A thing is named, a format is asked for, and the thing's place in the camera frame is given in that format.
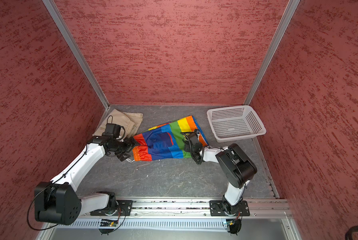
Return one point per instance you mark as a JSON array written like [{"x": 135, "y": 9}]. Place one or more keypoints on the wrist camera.
[
  {"x": 114, "y": 131},
  {"x": 193, "y": 136}
]

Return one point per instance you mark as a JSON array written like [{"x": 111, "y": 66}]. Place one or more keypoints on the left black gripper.
[{"x": 130, "y": 146}]

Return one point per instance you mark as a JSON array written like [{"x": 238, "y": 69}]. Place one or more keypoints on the right corner aluminium profile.
[{"x": 278, "y": 35}]

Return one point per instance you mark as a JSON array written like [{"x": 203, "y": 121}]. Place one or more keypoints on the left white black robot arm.
[{"x": 56, "y": 201}]

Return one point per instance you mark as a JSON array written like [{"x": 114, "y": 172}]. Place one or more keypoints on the beige drawstring shorts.
[{"x": 130, "y": 121}]

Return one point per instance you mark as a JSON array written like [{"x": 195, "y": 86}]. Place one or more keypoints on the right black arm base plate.
[{"x": 245, "y": 208}]

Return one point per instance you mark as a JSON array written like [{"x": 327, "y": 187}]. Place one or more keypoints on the small circuit board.
[
  {"x": 233, "y": 223},
  {"x": 107, "y": 223}
]

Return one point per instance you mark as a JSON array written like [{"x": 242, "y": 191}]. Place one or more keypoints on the corner aluminium profile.
[
  {"x": 66, "y": 34},
  {"x": 278, "y": 35}
]

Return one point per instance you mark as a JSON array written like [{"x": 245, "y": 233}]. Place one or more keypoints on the white perforated plastic basket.
[{"x": 235, "y": 123}]

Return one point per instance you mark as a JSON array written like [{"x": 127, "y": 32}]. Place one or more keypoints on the right small circuit board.
[{"x": 233, "y": 223}]

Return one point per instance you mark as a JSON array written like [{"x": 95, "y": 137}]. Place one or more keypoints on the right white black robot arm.
[{"x": 235, "y": 164}]

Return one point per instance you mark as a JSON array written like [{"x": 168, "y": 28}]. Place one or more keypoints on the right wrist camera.
[{"x": 193, "y": 136}]

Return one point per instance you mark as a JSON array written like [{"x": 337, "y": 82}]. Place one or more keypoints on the left small circuit board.
[{"x": 107, "y": 223}]

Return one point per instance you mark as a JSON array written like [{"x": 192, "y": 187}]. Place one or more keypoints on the aluminium mounting rail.
[{"x": 199, "y": 208}]

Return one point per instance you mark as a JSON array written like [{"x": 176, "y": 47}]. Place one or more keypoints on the left corner aluminium profile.
[{"x": 66, "y": 34}]

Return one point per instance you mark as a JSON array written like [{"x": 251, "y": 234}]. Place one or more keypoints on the colourful blue orange shorts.
[{"x": 166, "y": 141}]

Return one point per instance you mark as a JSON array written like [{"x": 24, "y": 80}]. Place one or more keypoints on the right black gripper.
[{"x": 186, "y": 146}]

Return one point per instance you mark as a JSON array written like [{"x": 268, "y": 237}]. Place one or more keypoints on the white slotted cable duct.
[{"x": 212, "y": 225}]

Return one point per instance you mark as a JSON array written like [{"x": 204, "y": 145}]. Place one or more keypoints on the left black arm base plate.
[{"x": 122, "y": 208}]

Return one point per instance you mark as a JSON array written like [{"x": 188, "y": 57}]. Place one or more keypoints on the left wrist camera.
[{"x": 114, "y": 131}]

